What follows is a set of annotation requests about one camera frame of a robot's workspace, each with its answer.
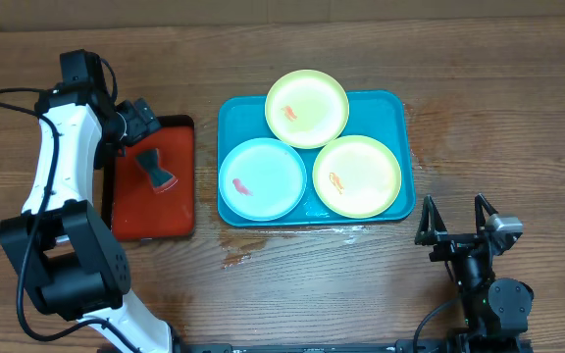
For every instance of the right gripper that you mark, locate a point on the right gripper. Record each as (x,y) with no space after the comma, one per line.
(434,235)

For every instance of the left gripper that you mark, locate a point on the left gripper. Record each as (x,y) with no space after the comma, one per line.
(141,127)

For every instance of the yellow-green plate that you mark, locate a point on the yellow-green plate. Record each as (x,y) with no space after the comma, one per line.
(356,176)
(306,109)

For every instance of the light blue plate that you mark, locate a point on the light blue plate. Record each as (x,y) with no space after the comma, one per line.
(262,179)

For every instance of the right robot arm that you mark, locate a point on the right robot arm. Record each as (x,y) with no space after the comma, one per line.
(496,310)

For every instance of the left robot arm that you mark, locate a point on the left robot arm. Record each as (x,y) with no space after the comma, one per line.
(72,271)

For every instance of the black tray with red liquid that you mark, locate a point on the black tray with red liquid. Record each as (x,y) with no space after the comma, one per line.
(130,208)

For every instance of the teal plastic serving tray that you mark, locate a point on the teal plastic serving tray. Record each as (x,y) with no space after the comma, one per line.
(375,113)

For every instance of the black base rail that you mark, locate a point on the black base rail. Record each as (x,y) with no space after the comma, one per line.
(399,346)

